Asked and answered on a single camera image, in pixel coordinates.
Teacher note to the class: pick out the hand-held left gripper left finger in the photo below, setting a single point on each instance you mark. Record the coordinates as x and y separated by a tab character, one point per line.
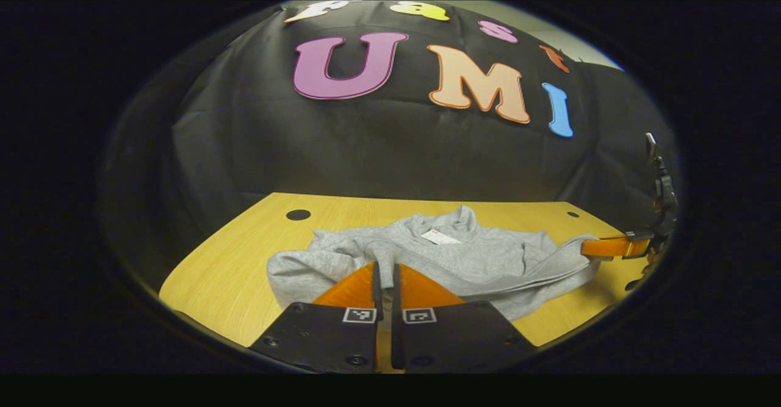
329	340

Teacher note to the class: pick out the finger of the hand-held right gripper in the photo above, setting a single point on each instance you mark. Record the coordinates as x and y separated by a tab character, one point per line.
613	248

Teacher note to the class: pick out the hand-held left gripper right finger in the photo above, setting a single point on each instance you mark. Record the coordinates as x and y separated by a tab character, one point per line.
451	340

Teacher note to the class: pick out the grey sweatshirt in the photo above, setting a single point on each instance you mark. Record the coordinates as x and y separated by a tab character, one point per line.
488	260

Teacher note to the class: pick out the white paper garment tag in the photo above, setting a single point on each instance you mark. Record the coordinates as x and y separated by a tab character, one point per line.
440	237

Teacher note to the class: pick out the black backdrop cloth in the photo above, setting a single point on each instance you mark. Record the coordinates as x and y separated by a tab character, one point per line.
366	151

